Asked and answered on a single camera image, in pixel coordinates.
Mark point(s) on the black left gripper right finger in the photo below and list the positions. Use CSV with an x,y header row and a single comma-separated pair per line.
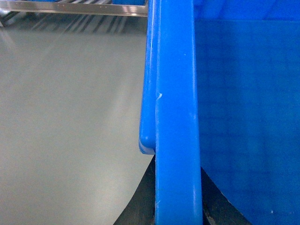
x,y
216,208

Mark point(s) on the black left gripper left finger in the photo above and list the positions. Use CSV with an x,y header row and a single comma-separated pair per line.
x,y
141,208

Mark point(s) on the large blue plastic crate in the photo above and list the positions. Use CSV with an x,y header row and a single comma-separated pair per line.
x,y
222,93

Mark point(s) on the steel shelf rail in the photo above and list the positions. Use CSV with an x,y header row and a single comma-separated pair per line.
x,y
85,7

